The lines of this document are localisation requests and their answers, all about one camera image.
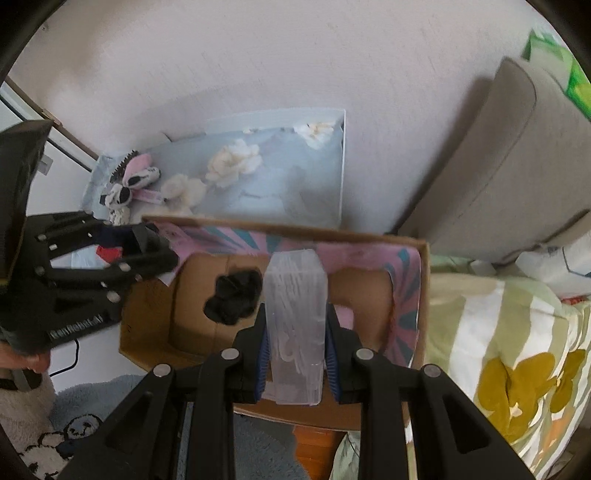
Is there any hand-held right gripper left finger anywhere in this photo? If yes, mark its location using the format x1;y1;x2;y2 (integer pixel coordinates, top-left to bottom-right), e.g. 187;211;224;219
58;302;271;480

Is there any cardboard box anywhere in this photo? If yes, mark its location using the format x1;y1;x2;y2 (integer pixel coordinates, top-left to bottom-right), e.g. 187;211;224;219
119;215;431;432

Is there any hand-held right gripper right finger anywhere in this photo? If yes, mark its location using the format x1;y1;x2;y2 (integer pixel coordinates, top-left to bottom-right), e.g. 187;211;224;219
325;302;548;480

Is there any clear plastic box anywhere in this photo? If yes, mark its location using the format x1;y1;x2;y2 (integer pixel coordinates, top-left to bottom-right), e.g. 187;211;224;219
262;249;329;407

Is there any person's left forearm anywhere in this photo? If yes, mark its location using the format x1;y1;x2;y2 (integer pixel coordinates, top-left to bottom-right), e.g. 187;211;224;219
0;376;58;457

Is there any white plastic bag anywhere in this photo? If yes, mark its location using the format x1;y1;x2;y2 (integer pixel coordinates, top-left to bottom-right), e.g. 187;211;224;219
515;240;591;284

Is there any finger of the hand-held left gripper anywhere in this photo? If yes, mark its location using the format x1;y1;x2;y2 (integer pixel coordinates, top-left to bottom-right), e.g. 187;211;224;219
41;251;178;301
37;211;171;253

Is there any green packet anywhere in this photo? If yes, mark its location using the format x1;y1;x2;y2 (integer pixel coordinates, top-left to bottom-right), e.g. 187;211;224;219
524;30;591;107

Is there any person's left hand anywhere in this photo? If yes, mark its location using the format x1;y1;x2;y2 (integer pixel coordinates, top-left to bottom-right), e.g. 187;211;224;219
0;344;51;376

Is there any beige cushion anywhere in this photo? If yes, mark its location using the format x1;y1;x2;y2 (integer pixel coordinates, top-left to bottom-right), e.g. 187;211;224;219
397;58;591;264

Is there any black cable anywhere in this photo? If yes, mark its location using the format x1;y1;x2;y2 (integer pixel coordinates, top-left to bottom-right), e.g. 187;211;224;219
48;339;79;377

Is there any red white cloth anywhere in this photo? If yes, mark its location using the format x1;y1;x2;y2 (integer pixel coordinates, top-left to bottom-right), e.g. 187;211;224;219
96;246;124;267

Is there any black hair brush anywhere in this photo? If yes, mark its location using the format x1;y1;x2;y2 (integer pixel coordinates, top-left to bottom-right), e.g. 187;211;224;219
111;148;139;183

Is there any white sock with black print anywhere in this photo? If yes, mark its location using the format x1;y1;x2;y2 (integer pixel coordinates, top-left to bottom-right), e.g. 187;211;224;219
124;167;161;188
104;184;134;206

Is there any green floral blanket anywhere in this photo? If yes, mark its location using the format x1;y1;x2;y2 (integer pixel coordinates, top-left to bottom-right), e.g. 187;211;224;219
332;256;591;480

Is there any white window frame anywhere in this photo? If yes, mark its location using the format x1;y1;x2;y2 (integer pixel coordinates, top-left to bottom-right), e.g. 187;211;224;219
0;76;100;174

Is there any floral cloth covered desktop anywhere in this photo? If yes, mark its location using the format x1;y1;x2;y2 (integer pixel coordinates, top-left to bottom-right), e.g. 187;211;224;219
82;107;347;232

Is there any orange wooden stool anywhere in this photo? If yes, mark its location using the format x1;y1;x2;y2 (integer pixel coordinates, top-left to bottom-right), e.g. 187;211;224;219
293;425;347;480

